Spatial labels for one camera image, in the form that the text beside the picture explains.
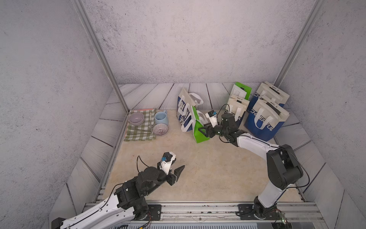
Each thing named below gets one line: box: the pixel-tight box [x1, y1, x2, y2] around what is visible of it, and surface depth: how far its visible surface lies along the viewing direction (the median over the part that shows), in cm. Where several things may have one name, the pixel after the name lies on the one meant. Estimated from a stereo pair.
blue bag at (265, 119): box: [244, 99, 291, 142], surface depth 92 cm
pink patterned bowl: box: [152, 122, 169, 136], surface depth 107 cm
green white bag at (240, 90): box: [230, 82, 253, 101], surface depth 101 cm
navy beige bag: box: [223, 94, 250, 128], surface depth 91 cm
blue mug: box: [154, 109, 169, 125], surface depth 111 cm
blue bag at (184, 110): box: [176, 87, 197, 133], surface depth 99 cm
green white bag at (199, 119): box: [190, 105, 211, 144], surface depth 88 cm
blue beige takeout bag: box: [246, 81, 291, 113], surface depth 98 cm
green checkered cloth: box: [123, 108, 156, 142], surface depth 110 cm
